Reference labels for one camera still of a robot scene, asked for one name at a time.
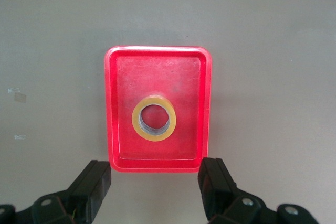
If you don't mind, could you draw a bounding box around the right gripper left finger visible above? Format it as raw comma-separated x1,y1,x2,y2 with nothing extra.
64,159,112,224

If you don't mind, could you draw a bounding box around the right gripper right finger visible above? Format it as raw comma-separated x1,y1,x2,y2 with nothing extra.
197,157,265,224

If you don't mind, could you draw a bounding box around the yellow tape roll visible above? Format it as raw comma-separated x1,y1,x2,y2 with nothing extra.
131,94,177,142

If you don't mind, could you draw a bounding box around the red plastic tray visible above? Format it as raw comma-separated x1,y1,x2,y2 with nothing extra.
103,45,213,174

